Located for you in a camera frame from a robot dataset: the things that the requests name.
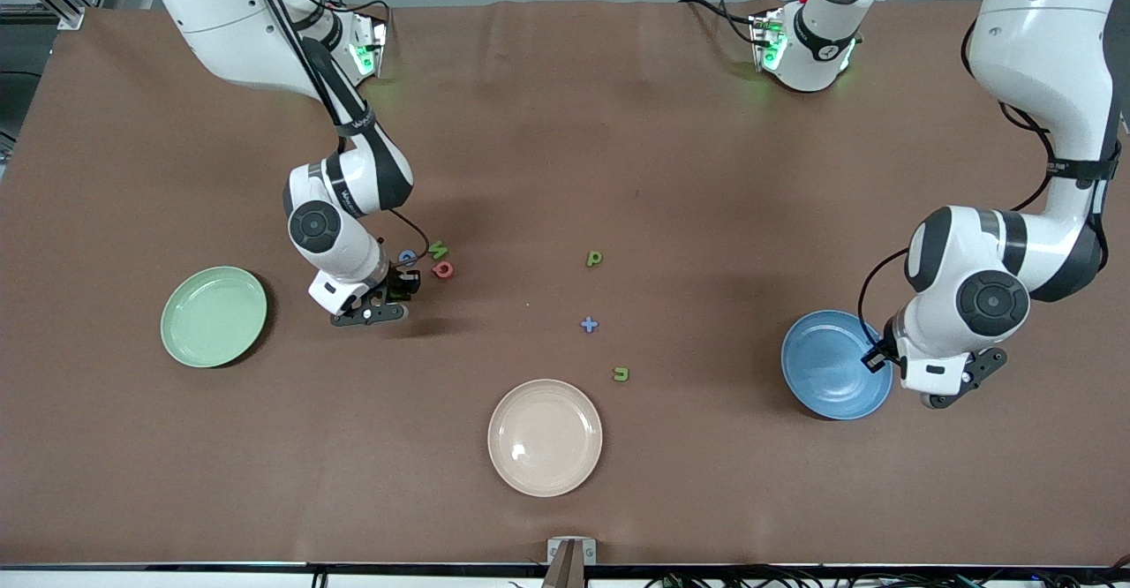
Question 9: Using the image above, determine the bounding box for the blue plate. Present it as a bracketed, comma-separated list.
[780, 309, 894, 421]

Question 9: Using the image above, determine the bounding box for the green plate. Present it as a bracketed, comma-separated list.
[160, 266, 268, 369]

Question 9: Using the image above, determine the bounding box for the brown table cover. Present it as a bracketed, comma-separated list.
[0, 0, 1130, 567]

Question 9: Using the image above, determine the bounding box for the beige plate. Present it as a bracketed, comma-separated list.
[487, 379, 604, 498]

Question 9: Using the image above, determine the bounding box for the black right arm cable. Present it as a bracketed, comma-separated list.
[240, 0, 431, 273]

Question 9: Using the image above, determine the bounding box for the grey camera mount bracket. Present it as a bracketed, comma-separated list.
[543, 537, 598, 588]

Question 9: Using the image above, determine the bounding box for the black left arm base cable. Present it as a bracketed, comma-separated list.
[678, 0, 762, 44]

